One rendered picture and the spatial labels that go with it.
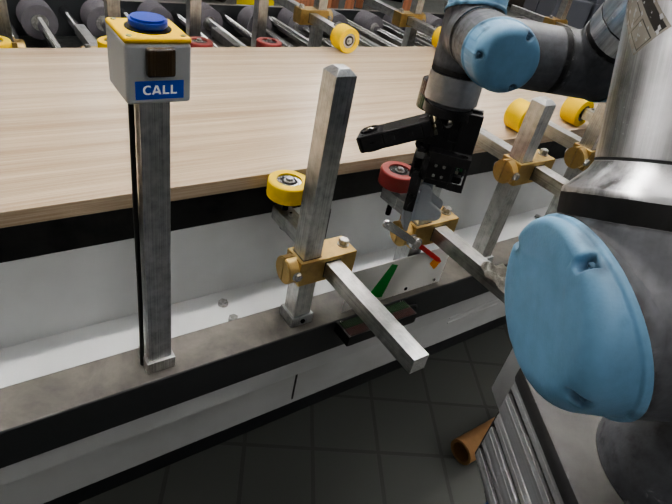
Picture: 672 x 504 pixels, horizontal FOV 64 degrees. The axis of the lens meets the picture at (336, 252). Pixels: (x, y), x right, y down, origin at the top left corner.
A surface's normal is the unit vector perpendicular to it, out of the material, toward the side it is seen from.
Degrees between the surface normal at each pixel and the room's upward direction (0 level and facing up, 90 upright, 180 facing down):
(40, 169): 0
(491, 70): 86
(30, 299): 90
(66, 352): 0
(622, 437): 72
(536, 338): 97
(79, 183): 0
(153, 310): 90
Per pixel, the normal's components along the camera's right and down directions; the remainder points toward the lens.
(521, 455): -0.98, -0.11
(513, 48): 0.05, 0.55
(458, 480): 0.18, -0.79
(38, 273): 0.54, 0.57
